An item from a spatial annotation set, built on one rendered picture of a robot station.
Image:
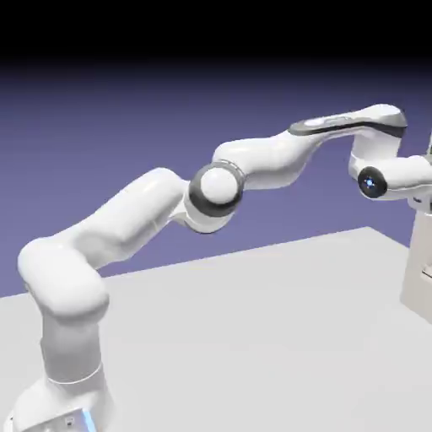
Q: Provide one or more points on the pale painted cabinet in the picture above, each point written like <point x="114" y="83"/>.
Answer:
<point x="414" y="290"/>

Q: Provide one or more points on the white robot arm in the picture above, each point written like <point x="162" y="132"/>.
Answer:
<point x="135" y="216"/>

